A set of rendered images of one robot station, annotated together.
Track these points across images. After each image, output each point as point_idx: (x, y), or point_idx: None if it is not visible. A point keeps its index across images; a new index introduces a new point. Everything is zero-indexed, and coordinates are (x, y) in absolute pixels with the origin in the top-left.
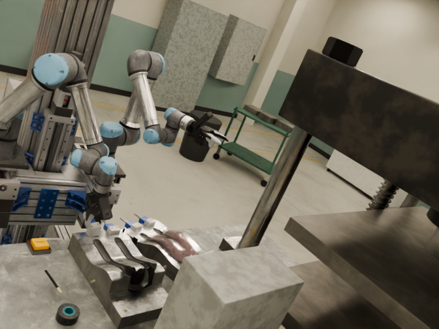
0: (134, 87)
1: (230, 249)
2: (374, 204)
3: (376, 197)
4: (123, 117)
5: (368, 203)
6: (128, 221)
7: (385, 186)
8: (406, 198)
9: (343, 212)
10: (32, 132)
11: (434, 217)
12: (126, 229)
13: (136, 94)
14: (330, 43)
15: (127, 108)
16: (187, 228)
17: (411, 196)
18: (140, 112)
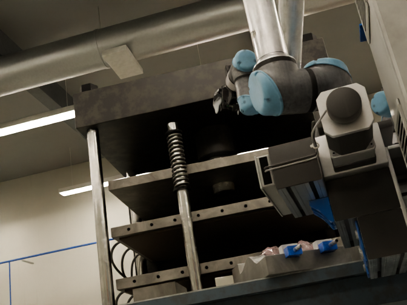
0: (303, 8)
1: (180, 290)
2: (183, 164)
3: (184, 157)
4: (287, 54)
5: (182, 165)
6: (330, 240)
7: (183, 146)
8: (100, 179)
9: (258, 150)
10: None
11: (232, 148)
12: (341, 245)
13: (303, 22)
14: (314, 37)
15: (283, 37)
16: (194, 290)
17: (102, 175)
18: (300, 51)
